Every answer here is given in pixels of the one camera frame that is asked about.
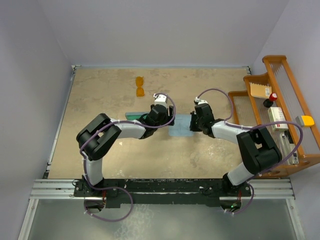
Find light blue cleaning cloth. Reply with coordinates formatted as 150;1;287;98
168;114;194;137

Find blue-grey glasses case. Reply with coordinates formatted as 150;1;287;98
125;112;148;121

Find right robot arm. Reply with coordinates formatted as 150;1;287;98
189;102;282;196

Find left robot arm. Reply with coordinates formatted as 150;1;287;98
76;104;176;196

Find orange sunglasses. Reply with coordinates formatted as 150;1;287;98
135;76;145;97

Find brown cardboard envelope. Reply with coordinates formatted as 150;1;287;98
249;82;272;99

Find red black bottle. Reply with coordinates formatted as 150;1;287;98
263;92;278;108

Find white red box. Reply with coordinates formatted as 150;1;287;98
267;107;288;132

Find wooden tiered rack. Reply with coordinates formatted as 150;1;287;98
228;55;320;178

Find white black stapler device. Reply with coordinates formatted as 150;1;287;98
279;129;299;165

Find yellow grey sponge block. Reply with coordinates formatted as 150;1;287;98
295;115;315;128

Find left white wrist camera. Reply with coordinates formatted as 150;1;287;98
153;93;168;108

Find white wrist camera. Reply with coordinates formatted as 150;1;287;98
153;93;168;108
193;97;208;106

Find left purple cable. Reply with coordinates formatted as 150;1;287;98
79;93;178;222

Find purple cable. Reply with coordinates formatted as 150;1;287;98
79;93;178;222
196;88;305;216

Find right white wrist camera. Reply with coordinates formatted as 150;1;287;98
193;97;208;106

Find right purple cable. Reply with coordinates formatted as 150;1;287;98
196;88;305;216

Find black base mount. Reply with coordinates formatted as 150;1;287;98
74;178;252;209

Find aluminium frame rail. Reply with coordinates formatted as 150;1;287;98
29;178;295;200

